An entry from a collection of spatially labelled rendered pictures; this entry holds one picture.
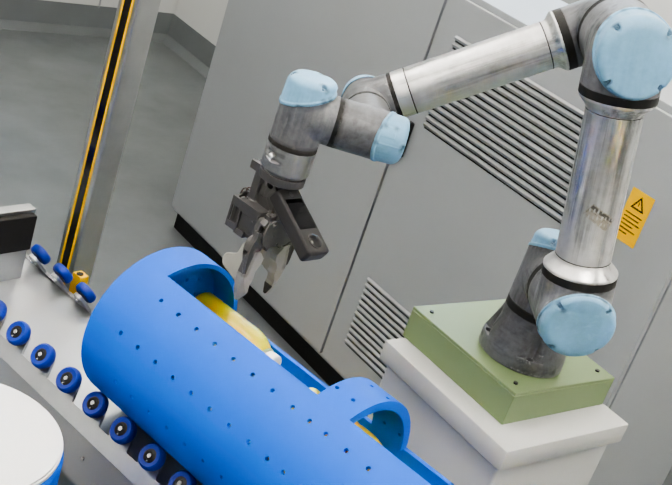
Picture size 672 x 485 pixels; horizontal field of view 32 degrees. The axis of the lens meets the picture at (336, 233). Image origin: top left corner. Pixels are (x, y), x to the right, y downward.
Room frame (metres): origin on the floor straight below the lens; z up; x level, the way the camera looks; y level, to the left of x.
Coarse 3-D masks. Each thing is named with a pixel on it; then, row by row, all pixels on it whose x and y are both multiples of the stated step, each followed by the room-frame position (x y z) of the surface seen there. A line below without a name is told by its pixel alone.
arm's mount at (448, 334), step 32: (416, 320) 1.86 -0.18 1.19; (448, 320) 1.86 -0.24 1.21; (480, 320) 1.91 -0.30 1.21; (448, 352) 1.79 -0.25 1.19; (480, 352) 1.79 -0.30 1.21; (480, 384) 1.73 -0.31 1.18; (512, 384) 1.71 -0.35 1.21; (544, 384) 1.75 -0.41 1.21; (576, 384) 1.79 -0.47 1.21; (608, 384) 1.86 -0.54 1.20; (512, 416) 1.70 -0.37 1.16
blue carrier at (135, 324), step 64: (192, 256) 1.73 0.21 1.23; (128, 320) 1.59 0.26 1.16; (192, 320) 1.58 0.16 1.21; (128, 384) 1.55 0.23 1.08; (192, 384) 1.50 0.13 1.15; (256, 384) 1.48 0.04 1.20; (320, 384) 1.69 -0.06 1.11; (192, 448) 1.46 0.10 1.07; (256, 448) 1.41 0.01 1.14; (320, 448) 1.39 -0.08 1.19; (384, 448) 1.39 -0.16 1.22
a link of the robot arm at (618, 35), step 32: (608, 0) 1.75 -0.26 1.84; (608, 32) 1.64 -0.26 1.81; (640, 32) 1.64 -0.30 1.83; (608, 64) 1.63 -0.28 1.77; (640, 64) 1.63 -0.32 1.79; (608, 96) 1.65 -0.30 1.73; (640, 96) 1.63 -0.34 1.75; (608, 128) 1.66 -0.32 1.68; (640, 128) 1.68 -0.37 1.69; (576, 160) 1.69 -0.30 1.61; (608, 160) 1.66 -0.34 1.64; (576, 192) 1.67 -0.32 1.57; (608, 192) 1.66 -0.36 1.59; (576, 224) 1.67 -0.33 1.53; (608, 224) 1.66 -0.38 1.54; (576, 256) 1.66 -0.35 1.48; (608, 256) 1.67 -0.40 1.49; (544, 288) 1.67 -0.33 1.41; (576, 288) 1.64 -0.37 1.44; (608, 288) 1.66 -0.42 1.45; (544, 320) 1.63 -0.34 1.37; (576, 320) 1.63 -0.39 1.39; (608, 320) 1.64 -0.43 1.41; (576, 352) 1.64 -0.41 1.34
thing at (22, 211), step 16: (0, 208) 1.96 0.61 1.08; (16, 208) 1.98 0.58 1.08; (32, 208) 2.00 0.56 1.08; (0, 224) 1.93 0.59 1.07; (16, 224) 1.96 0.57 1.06; (32, 224) 1.99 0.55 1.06; (0, 240) 1.93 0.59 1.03; (16, 240) 1.96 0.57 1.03; (0, 256) 1.96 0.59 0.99; (16, 256) 1.99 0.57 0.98; (0, 272) 1.96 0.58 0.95; (16, 272) 2.00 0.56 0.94
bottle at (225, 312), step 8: (200, 296) 1.80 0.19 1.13; (208, 296) 1.80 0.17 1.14; (216, 296) 1.82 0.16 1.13; (208, 304) 1.78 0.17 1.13; (216, 304) 1.78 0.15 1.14; (224, 304) 1.79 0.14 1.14; (216, 312) 1.77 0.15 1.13; (224, 312) 1.77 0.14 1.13; (232, 312) 1.77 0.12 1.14; (224, 320) 1.75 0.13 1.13; (232, 320) 1.75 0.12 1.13; (240, 320) 1.76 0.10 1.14; (240, 328) 1.74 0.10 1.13; (248, 328) 1.74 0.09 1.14; (256, 328) 1.75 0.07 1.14; (248, 336) 1.72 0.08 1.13; (256, 336) 1.73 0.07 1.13; (264, 336) 1.74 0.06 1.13; (256, 344) 1.72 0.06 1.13; (264, 344) 1.72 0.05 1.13; (264, 352) 1.71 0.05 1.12
